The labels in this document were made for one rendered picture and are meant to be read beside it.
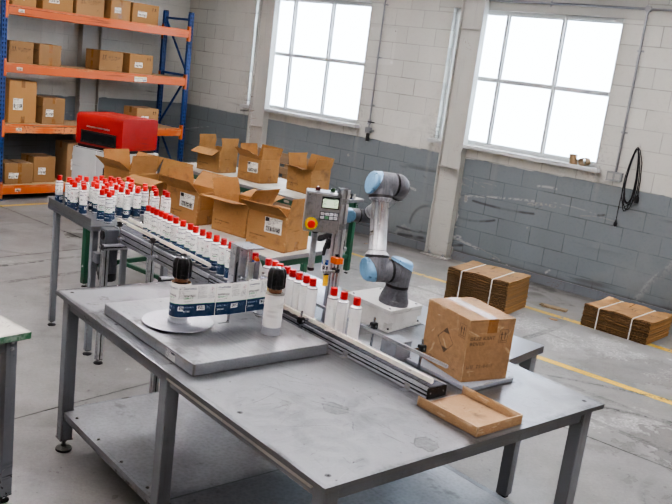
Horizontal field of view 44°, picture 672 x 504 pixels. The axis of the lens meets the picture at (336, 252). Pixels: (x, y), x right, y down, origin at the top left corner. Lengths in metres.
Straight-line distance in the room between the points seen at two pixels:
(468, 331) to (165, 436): 1.29
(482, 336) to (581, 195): 5.69
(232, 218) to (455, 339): 2.82
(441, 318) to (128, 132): 6.05
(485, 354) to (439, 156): 6.39
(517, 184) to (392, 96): 1.99
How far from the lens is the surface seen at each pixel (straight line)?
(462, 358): 3.44
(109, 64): 11.21
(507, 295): 7.71
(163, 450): 3.46
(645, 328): 7.73
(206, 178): 6.46
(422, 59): 10.03
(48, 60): 10.71
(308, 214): 3.82
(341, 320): 3.66
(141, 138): 9.24
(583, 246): 9.05
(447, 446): 2.93
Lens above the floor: 2.05
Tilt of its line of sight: 13 degrees down
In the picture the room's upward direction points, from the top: 7 degrees clockwise
